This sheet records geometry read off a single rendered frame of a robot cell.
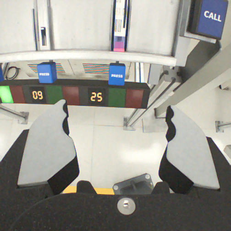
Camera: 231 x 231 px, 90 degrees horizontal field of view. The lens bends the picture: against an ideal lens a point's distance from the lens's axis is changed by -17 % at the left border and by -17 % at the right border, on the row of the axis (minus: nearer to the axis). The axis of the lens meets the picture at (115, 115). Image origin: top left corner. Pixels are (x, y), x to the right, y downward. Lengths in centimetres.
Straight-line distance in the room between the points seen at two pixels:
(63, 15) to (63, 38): 3
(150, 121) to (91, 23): 79
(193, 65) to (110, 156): 73
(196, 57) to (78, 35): 20
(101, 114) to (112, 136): 16
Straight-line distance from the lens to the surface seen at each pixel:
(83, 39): 21
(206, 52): 26
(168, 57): 20
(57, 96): 26
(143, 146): 91
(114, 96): 24
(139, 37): 21
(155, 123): 93
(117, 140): 88
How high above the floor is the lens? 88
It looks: 77 degrees down
